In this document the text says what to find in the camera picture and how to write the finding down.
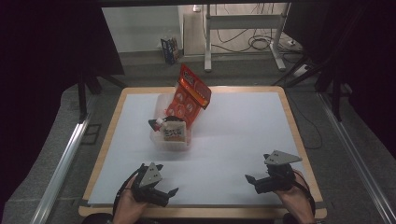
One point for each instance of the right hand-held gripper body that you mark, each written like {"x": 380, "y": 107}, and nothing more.
{"x": 281, "y": 177}

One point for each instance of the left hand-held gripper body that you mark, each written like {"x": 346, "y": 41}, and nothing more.
{"x": 148, "y": 179}

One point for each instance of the clear plastic container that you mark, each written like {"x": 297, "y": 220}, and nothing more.
{"x": 171, "y": 146}

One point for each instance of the small red black snack packet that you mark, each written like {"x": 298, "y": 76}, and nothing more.
{"x": 154, "y": 124}

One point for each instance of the large red snack packet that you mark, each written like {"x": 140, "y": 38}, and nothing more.
{"x": 186, "y": 99}

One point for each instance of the person's right hand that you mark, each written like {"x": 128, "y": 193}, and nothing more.
{"x": 299, "y": 200}

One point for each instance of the person's left hand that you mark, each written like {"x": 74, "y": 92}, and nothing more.
{"x": 127, "y": 208}

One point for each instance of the wooden table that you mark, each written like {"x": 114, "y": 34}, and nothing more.
{"x": 202, "y": 213}

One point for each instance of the white table sheet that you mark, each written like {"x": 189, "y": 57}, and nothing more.
{"x": 236, "y": 130}

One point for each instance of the black stand legs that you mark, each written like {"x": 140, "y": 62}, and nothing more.
{"x": 335, "y": 99}
{"x": 82, "y": 99}

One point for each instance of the white power strip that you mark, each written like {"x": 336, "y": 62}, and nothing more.
{"x": 302, "y": 70}

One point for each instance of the dark curtain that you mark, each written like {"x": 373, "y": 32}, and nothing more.
{"x": 367, "y": 62}
{"x": 37, "y": 77}

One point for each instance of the aluminium floor rail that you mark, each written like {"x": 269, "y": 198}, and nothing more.
{"x": 355, "y": 158}
{"x": 60, "y": 168}

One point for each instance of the white metal stand frame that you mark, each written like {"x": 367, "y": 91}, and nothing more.
{"x": 243, "y": 21}

